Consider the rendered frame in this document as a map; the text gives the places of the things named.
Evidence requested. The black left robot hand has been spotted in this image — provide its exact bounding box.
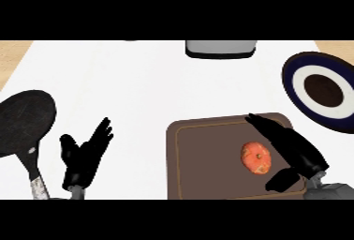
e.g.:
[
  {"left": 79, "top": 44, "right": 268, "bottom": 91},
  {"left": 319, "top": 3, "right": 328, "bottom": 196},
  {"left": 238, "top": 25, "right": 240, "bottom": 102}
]
[{"left": 58, "top": 116, "right": 116, "bottom": 191}]

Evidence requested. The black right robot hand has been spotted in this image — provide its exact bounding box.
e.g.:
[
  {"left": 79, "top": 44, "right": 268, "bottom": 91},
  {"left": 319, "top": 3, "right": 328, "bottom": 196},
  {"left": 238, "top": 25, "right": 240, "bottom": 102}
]
[{"left": 244, "top": 112, "right": 331, "bottom": 193}]

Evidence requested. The orange squash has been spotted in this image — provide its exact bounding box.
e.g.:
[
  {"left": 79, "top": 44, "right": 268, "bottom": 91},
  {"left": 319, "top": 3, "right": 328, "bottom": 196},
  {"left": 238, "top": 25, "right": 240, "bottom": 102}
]
[{"left": 240, "top": 141, "right": 273, "bottom": 175}]

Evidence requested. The brown tray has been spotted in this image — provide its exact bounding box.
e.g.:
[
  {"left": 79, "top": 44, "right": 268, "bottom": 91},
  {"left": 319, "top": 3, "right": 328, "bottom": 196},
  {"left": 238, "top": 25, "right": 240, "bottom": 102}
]
[{"left": 166, "top": 112, "right": 309, "bottom": 201}]

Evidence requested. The navy and white plate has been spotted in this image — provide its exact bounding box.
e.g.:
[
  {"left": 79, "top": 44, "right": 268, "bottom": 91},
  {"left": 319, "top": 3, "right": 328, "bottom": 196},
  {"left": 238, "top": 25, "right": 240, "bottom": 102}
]
[{"left": 281, "top": 51, "right": 354, "bottom": 135}]

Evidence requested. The black frying pan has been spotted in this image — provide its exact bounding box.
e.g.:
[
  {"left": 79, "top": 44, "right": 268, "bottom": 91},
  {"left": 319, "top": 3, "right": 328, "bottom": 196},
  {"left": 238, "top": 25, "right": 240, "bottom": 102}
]
[{"left": 0, "top": 89, "right": 58, "bottom": 201}]

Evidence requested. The grey and black appliance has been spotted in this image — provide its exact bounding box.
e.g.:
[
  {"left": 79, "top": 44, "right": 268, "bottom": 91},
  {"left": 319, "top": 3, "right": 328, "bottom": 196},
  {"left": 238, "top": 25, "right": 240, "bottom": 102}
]
[{"left": 185, "top": 39, "right": 259, "bottom": 60}]

